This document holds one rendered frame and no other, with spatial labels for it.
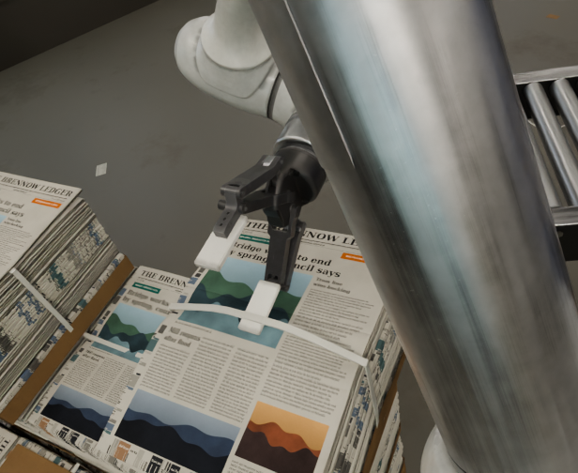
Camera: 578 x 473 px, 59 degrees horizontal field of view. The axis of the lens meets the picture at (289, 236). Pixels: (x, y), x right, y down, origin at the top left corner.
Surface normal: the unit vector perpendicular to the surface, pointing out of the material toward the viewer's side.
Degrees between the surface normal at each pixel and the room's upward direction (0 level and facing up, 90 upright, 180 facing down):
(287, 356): 2
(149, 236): 0
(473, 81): 62
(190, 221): 0
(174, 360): 9
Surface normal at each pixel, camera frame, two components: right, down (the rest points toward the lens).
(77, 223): 0.88, 0.21
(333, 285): -0.18, -0.72
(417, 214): -0.33, 0.48
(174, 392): -0.27, -0.54
